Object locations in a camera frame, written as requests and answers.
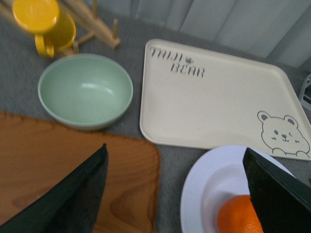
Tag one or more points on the cream bear tray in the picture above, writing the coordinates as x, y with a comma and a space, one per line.
198, 98

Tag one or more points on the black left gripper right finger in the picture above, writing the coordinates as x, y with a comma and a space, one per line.
281, 202

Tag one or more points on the wooden cutting board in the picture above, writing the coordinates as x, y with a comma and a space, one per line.
36, 154

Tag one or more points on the light green bowl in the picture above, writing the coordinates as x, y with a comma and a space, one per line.
87, 92

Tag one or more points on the orange mandarin fruit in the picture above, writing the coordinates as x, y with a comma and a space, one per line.
237, 215

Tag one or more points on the grey curtain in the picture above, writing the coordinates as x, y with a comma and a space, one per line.
279, 30

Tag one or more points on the yellow mug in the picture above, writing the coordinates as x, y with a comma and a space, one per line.
53, 29

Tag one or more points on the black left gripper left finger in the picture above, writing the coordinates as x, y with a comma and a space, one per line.
71, 206

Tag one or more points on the wooden peg drying rack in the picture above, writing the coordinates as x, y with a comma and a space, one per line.
88, 24

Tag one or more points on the white ridged plate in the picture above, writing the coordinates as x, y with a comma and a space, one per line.
217, 176

